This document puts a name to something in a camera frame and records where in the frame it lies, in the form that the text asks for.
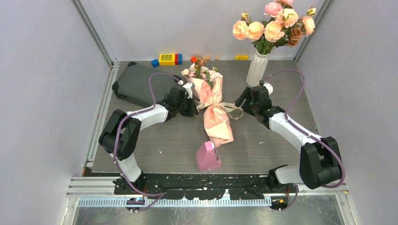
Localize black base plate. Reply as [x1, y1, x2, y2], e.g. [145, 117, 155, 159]
[113, 173, 297, 200]

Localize cream printed ribbon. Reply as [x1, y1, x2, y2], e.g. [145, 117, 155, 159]
[195, 100, 244, 120]

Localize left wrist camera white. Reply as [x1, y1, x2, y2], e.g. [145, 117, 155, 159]
[177, 80, 195, 99]

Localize peach pink flowers in vase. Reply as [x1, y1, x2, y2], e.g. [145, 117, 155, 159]
[232, 0, 316, 55]

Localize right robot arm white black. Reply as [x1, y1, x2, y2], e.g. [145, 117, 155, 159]
[235, 85, 345, 192]

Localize dark grey hard case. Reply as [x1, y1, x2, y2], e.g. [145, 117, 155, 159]
[112, 62, 185, 108]

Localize white ribbed vase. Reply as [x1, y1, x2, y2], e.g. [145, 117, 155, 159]
[246, 52, 269, 87]

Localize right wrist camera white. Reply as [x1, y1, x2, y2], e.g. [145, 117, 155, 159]
[260, 80, 274, 95]

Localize red blue toy block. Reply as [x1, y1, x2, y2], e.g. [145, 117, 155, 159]
[174, 54, 183, 65]

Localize pink paper bouquet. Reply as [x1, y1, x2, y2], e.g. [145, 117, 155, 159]
[181, 58, 234, 147]

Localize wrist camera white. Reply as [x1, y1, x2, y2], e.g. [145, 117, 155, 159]
[260, 80, 274, 95]
[177, 80, 195, 99]

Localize aluminium frame rail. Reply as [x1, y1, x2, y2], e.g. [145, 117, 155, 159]
[66, 176, 349, 208]

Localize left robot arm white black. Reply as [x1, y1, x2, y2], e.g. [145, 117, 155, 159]
[99, 82, 198, 194]

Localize small yellow toy block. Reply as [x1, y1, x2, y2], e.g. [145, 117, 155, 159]
[235, 55, 248, 60]

